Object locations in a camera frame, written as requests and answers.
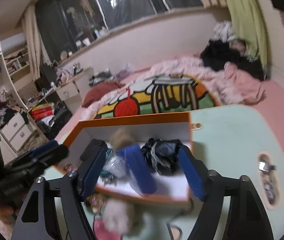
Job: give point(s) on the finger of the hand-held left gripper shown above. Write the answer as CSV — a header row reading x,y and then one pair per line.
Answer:
x,y
44,148
29,170

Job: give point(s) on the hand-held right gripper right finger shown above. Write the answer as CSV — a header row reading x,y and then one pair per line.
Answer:
x,y
193,175

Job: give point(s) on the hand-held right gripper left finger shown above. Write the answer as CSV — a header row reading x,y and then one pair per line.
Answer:
x,y
94,172

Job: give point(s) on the clear bubble wrap bag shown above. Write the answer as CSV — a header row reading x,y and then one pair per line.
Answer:
x,y
117,167

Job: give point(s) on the brown fluffy plush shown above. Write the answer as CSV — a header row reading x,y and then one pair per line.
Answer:
x,y
122,138

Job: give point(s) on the blue cylinder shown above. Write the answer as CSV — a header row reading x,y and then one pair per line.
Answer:
x,y
139,172

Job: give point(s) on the white fluffy plush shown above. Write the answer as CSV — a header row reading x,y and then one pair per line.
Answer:
x,y
122,216

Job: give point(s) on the orange cardboard box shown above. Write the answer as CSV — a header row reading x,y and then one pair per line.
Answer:
x,y
157,130

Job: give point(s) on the mint cartoon desktop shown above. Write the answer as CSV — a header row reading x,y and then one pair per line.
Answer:
x,y
232,142

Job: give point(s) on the white drawer cabinet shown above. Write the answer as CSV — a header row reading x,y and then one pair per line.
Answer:
x,y
14,127

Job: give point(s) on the large black bag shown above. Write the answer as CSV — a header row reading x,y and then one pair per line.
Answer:
x,y
56,122

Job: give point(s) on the red cardboard box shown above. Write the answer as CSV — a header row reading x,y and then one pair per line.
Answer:
x,y
41,111

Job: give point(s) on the white drawer desk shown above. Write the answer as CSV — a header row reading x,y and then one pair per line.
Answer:
x,y
68,91

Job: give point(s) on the small metal clip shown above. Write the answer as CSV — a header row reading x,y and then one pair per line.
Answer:
x,y
264,166

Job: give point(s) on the black monitor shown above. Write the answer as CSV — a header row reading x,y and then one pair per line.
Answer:
x,y
48,76

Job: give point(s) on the dark red pillow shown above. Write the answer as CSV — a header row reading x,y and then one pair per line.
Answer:
x,y
99,91

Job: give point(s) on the white bookshelf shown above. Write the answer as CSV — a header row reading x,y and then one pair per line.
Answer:
x,y
15,62

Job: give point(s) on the cartoon printed blanket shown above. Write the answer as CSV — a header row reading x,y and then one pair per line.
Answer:
x,y
147,97

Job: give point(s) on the round mirror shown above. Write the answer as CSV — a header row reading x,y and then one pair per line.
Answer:
x,y
64,55

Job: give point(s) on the pink floral quilt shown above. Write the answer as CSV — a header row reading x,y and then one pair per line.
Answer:
x,y
182,65

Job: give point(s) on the beige curtain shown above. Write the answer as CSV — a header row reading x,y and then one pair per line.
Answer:
x,y
34,37

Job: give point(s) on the white cup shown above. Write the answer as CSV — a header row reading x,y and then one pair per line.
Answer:
x,y
85,42

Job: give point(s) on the pink bed sheet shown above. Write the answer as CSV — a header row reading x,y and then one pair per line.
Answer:
x,y
277,97

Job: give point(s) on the pile of black clothes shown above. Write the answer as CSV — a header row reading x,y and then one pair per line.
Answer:
x,y
219,55

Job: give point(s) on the white bottle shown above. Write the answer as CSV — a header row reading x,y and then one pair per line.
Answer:
x,y
96,33

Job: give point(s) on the white jar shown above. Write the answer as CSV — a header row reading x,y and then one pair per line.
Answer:
x,y
103,31

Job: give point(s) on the dark glass window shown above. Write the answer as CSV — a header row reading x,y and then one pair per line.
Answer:
x,y
94,10

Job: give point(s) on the pile of white clothes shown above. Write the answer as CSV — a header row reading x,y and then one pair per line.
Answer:
x,y
224,31

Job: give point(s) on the green hanging cloth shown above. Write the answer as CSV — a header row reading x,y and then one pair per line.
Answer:
x,y
244,17

